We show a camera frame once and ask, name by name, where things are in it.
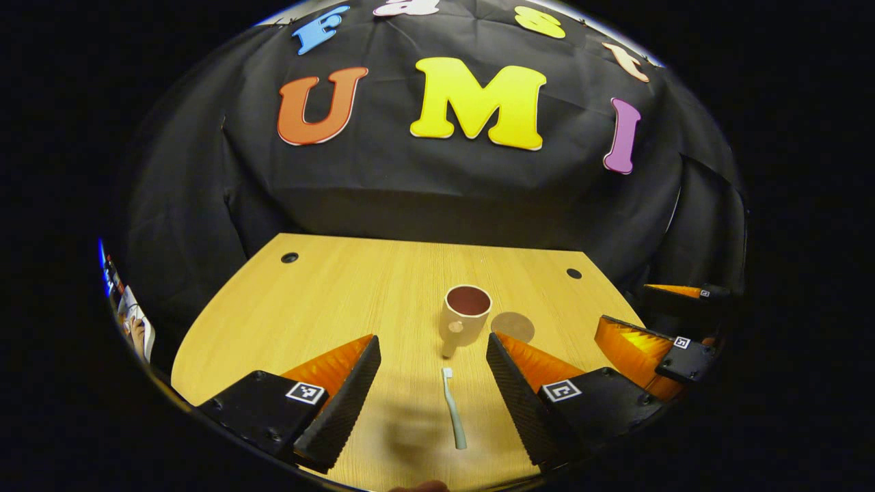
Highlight round beige coaster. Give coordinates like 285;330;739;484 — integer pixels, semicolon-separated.
491;312;536;344

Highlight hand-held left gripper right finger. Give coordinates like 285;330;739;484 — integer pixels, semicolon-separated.
486;332;667;472

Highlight beige cup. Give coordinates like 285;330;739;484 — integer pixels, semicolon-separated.
440;284;493;359

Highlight computer monitor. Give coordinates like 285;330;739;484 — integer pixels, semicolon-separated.
98;238;118;296

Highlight pale green toothbrush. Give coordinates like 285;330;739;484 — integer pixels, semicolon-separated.
441;367;468;450

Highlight wooden desktop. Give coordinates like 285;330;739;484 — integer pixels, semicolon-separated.
171;233;684;492

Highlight black backdrop cloth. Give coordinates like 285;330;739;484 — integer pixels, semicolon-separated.
109;0;749;383

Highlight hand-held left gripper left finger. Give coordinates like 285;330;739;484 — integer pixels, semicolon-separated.
197;334;382;474

